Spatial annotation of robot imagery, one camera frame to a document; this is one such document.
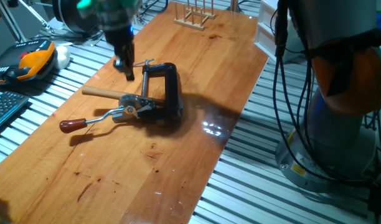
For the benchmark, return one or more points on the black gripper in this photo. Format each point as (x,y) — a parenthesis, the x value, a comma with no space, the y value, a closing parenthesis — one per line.
(119,40)

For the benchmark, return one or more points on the black C-clamp with screw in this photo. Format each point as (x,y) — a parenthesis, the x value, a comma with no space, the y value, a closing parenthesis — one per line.
(172,90)

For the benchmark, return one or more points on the metal lever dark red knob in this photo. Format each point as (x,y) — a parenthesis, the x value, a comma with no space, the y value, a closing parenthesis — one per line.
(73,125)

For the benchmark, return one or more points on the black round spool device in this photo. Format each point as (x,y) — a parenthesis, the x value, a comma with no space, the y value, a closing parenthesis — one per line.
(69,18)

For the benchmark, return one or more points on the wooden peg rack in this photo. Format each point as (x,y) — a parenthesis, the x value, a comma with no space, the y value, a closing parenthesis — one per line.
(190,23)

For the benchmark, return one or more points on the orange black teach pendant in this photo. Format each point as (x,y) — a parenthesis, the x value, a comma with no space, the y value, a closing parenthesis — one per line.
(35,60)

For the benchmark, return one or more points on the metal tripod stand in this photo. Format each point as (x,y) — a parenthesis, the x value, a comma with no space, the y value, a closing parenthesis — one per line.
(38,15)

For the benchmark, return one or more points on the glossy wooden board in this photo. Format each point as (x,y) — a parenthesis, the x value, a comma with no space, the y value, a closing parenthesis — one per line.
(147,161)

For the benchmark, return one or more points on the black computer keyboard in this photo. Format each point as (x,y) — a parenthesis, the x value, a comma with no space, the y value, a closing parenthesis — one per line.
(5,105)

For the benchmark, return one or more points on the aluminium frame post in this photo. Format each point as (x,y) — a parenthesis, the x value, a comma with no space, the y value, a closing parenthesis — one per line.
(10,20)

